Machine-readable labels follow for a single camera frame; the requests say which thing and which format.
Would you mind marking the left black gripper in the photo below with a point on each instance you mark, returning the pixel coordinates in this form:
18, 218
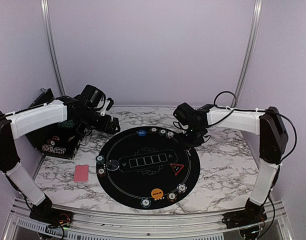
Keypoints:
104, 127

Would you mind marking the blue white chip seat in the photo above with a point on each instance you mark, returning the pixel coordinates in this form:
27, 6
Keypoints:
181, 188
169, 134

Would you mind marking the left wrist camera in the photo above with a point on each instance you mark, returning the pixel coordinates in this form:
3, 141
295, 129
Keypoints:
95, 96

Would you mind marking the blue white chip bottom seat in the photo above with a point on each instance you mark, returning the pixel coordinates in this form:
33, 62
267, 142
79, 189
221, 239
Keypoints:
181, 188

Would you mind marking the black poker chip case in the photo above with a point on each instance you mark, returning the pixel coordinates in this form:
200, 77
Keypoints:
60, 140

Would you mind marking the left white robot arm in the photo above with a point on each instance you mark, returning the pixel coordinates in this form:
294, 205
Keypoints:
16, 124

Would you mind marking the aluminium frame post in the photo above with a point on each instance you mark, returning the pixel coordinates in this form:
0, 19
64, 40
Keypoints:
251, 42
51, 46

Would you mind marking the red black triangle all-in marker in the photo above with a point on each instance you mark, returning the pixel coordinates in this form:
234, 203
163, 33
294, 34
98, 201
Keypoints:
177, 168

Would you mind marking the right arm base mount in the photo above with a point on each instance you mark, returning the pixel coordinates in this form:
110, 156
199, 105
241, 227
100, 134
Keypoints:
241, 218

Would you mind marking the left aluminium frame post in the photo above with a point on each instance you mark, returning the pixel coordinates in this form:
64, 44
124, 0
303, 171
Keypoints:
51, 46

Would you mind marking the red chip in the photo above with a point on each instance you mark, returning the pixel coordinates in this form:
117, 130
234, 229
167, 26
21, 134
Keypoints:
172, 197
101, 172
153, 130

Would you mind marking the green chip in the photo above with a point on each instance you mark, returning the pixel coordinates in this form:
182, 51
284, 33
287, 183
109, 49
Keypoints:
100, 159
162, 132

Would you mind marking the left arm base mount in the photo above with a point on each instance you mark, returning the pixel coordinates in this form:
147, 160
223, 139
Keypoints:
54, 217

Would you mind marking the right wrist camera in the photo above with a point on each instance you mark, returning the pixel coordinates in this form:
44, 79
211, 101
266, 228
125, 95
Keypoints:
183, 113

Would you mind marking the clear round dealer button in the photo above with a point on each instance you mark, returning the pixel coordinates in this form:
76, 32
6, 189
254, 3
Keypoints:
112, 165

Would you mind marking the round black poker mat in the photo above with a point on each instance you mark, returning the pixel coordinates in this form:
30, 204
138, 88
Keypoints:
144, 164

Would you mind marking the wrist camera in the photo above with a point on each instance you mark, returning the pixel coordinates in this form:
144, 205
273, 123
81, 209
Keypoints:
183, 113
95, 96

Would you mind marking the blue small blind button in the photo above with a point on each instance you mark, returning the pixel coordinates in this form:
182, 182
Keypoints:
141, 133

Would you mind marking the orange big blind button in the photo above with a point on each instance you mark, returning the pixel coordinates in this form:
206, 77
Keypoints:
157, 194

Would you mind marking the red playing card deck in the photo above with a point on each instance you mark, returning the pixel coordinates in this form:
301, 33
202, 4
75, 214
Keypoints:
81, 174

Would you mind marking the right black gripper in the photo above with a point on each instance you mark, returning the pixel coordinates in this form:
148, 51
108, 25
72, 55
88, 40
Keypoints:
200, 141

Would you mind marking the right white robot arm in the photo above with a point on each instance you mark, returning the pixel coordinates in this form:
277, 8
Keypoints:
265, 123

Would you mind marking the front aluminium rail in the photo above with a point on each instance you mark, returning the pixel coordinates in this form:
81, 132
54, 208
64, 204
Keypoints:
99, 225

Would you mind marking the blue white chip top seat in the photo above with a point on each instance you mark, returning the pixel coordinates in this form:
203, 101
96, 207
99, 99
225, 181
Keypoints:
169, 134

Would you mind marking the right aluminium frame post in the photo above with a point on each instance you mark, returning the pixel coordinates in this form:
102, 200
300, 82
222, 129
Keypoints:
251, 42

